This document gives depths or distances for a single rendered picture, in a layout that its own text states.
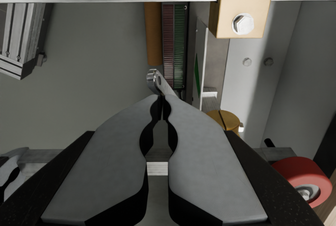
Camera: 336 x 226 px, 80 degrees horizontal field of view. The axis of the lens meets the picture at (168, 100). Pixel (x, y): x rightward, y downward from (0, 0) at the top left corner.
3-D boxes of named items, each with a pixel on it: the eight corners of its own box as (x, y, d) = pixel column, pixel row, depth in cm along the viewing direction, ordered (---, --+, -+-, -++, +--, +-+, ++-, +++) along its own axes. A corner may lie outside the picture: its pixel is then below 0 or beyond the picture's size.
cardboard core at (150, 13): (147, 65, 105) (143, 2, 90) (148, 60, 112) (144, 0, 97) (162, 65, 105) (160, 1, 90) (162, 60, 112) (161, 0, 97)
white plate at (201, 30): (189, 133, 48) (193, 165, 40) (195, 16, 35) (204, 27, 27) (191, 133, 48) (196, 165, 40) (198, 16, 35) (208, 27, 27)
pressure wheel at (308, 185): (241, 156, 39) (266, 216, 29) (249, 123, 35) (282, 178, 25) (283, 156, 39) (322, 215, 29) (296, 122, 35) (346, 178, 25)
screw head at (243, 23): (230, 34, 21) (233, 37, 20) (233, 12, 20) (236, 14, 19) (250, 34, 21) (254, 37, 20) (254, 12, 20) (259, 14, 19)
